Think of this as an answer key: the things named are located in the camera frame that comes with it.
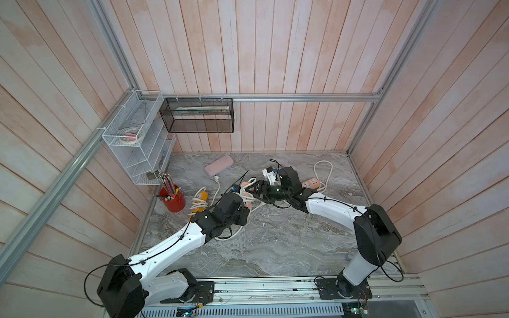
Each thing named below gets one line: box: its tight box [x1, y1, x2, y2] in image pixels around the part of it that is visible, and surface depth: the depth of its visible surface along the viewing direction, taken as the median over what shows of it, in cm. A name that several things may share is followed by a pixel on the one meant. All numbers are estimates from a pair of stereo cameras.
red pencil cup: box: [159, 184, 186, 213], surface depth 92 cm
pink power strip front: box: [241, 181, 255, 210], surface depth 80 cm
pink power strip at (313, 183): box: [301, 177, 321, 190], surface depth 103 cm
